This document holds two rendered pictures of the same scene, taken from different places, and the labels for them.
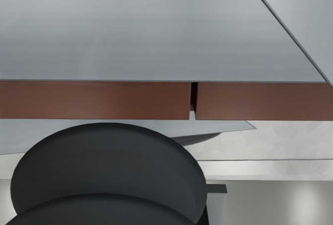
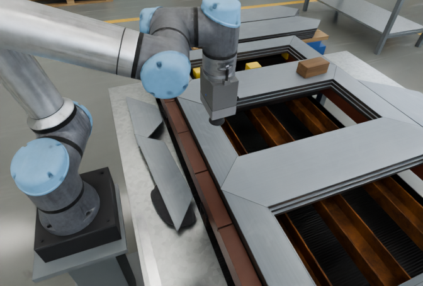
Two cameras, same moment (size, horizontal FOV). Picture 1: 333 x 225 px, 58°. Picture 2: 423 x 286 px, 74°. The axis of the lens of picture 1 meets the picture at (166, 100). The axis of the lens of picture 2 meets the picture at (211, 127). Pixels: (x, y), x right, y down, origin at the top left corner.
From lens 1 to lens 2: 0.73 m
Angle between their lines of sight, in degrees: 63
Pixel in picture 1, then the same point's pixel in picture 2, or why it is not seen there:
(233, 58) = (217, 168)
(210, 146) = (157, 228)
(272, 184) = not seen: outside the picture
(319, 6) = (234, 177)
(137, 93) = (197, 160)
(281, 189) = not seen: outside the picture
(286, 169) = (150, 271)
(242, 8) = (227, 165)
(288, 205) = not seen: outside the picture
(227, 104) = (202, 179)
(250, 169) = (146, 252)
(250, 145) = (162, 245)
